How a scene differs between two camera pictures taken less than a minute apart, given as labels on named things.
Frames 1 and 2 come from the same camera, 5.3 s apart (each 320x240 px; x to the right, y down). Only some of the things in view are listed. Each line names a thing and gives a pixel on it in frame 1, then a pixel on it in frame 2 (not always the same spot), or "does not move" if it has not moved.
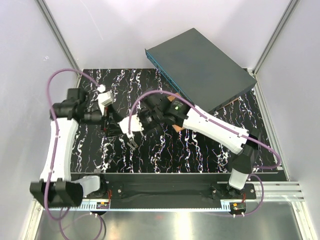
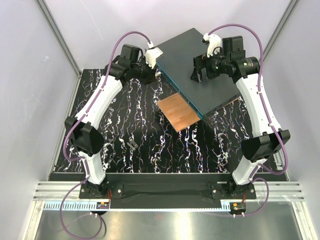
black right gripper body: x=149 y=120 -> x=213 y=65
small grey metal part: x=132 y=144 does not move
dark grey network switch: x=200 y=71 does not move
